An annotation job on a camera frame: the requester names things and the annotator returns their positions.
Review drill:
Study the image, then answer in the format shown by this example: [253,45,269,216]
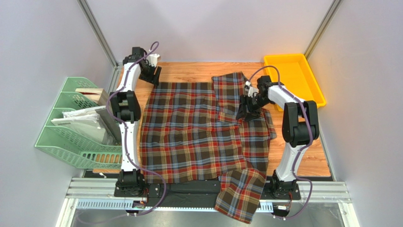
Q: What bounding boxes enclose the aluminium frame rail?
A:
[56,177,358,227]

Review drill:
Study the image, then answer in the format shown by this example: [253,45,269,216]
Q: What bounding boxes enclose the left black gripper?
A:
[140,61,162,86]

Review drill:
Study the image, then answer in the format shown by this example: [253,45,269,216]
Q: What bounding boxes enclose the white papers in plastic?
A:
[51,106,116,145]

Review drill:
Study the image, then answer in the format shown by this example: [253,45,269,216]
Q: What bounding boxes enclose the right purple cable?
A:
[247,65,314,220]

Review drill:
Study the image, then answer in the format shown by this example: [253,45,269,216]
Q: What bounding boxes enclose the green file organizer rack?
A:
[35,77,122,170]

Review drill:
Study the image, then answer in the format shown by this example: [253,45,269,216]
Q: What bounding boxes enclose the grey notebook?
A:
[96,105,122,144]

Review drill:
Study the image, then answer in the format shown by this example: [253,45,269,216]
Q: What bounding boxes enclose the wooden block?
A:
[75,88,109,106]

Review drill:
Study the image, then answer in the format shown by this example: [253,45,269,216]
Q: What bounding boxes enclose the plaid long sleeve shirt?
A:
[139,72,277,224]

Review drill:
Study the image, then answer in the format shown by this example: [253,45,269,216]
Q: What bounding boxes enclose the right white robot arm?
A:
[236,76,320,199]

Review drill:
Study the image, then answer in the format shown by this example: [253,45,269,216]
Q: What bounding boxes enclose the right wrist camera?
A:
[244,80,259,98]

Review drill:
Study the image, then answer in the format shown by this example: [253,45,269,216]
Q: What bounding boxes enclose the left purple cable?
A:
[105,41,167,218]

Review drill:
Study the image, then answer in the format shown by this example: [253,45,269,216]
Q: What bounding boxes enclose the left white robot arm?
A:
[107,44,161,197]

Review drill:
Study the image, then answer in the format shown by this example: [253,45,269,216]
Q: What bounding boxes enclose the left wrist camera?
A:
[147,53,161,67]

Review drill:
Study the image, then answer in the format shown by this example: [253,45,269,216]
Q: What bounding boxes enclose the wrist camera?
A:
[147,53,161,67]
[244,80,259,98]

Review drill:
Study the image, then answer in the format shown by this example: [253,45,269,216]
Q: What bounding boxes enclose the yellow plastic tray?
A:
[263,53,326,108]

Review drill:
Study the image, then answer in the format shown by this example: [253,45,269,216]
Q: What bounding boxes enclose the purple cable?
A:
[247,65,314,220]
[105,41,167,218]

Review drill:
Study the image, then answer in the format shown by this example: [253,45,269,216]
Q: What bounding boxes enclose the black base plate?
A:
[83,170,301,209]

